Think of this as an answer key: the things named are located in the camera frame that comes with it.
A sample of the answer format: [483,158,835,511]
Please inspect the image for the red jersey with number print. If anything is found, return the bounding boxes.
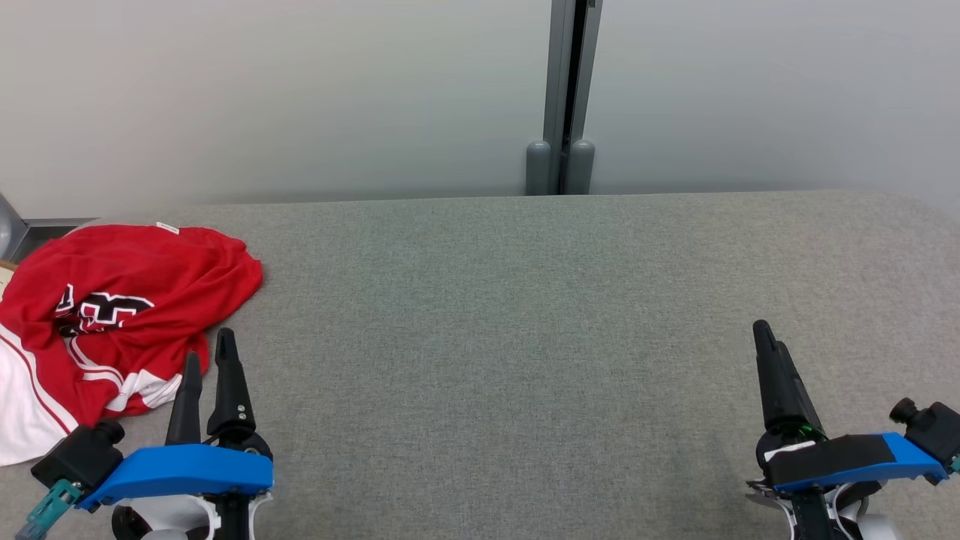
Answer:
[0,244,188,467]

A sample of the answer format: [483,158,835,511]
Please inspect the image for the grey partition post with feet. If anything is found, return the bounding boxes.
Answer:
[525,0,603,197]

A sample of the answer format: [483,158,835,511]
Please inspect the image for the grey partition base rail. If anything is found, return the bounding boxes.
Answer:
[0,192,99,264]

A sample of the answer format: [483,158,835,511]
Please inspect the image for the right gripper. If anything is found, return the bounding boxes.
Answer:
[746,319,902,540]

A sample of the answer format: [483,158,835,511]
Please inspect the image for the blue right camera mount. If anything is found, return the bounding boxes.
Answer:
[763,432,948,494]

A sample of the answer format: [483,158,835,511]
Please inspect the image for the teal left cable connector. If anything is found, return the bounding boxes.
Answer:
[15,479,84,540]

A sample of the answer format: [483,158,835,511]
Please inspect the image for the red shorts with white trim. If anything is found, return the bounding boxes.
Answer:
[71,222,265,418]

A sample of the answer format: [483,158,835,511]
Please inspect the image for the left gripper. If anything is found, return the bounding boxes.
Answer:
[111,327,275,540]

